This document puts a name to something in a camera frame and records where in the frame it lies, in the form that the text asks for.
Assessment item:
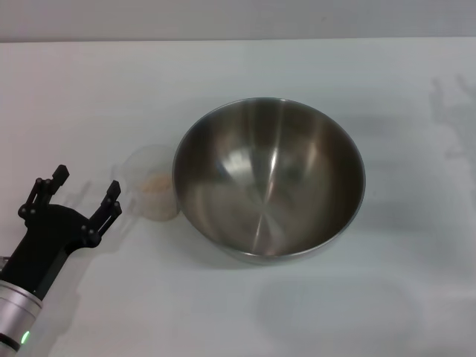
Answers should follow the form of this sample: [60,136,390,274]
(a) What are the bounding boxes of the clear plastic measuring cup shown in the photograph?
[113,144,182,223]

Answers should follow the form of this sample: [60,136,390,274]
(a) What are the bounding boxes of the stainless steel mixing bowl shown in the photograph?
[172,97,367,266]

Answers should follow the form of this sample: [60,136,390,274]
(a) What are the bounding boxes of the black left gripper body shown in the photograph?
[0,202,102,301]

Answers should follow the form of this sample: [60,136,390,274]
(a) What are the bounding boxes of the white rice grains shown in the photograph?
[143,173,176,220]

